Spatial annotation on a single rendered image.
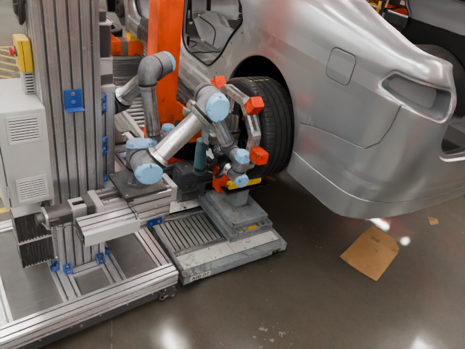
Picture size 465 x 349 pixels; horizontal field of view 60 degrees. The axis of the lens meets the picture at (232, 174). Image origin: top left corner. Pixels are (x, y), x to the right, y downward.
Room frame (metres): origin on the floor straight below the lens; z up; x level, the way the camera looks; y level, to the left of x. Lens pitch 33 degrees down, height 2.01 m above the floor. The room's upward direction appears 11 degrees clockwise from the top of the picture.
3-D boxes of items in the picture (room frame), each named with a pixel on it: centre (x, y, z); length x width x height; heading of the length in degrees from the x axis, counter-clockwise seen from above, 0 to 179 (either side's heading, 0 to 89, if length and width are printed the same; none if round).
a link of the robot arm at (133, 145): (1.62, 0.46, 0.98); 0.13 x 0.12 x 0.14; 32
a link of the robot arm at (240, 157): (1.79, -0.02, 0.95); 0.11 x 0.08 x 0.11; 32
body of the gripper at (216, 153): (1.90, 0.06, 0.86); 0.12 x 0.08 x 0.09; 37
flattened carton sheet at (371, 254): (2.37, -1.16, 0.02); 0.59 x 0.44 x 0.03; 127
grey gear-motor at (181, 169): (2.57, 0.24, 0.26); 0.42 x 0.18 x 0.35; 127
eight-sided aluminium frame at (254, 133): (2.29, 0.07, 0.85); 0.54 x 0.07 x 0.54; 37
